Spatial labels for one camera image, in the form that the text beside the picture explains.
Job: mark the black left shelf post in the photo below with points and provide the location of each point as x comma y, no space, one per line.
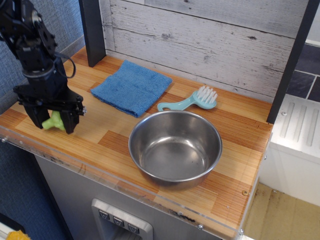
92,30

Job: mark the teal dish brush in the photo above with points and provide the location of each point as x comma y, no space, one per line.
205,97

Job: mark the silver dispenser button panel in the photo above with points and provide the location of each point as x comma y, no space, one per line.
114,223

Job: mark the stainless steel bowl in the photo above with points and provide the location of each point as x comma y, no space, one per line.
175,149

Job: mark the black shelf post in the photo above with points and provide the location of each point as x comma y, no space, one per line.
301,37
92,30

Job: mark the yellow object bottom left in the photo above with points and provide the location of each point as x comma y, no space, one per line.
17,235

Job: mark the white ribbed cabinet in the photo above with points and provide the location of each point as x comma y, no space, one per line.
292,160

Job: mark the black right shelf post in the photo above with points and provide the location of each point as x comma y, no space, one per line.
301,37

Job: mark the green toy broccoli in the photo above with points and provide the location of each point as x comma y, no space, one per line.
55,121

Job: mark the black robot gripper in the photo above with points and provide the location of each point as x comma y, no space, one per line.
48,89

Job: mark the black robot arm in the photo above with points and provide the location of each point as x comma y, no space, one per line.
24,32

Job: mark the blue folded cloth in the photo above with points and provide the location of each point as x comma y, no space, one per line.
133,89

